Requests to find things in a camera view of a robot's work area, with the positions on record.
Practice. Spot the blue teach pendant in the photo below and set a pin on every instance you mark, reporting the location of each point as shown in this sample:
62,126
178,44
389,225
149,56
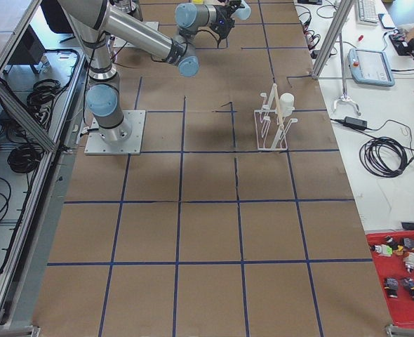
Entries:
370,67

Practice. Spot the white wire cup rack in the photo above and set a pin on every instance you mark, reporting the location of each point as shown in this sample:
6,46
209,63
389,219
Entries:
270,127

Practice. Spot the aluminium frame post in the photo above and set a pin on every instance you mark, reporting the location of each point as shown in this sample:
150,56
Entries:
335,28

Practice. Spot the white plastic cup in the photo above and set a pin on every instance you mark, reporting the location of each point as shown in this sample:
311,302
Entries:
286,102

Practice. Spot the black power adapter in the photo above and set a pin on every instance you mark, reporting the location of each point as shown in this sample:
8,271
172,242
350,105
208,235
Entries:
354,123

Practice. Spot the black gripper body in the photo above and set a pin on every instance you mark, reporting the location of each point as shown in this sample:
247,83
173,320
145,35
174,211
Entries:
222,18

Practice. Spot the smartphone on table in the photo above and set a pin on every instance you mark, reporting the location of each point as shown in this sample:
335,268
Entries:
386,21

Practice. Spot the light blue plastic cup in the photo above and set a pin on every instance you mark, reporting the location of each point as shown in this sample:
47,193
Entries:
243,12

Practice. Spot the white keyboard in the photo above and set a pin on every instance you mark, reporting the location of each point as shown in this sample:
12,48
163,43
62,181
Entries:
366,12

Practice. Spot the red parts tray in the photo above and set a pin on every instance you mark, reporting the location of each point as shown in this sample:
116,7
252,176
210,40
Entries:
393,256

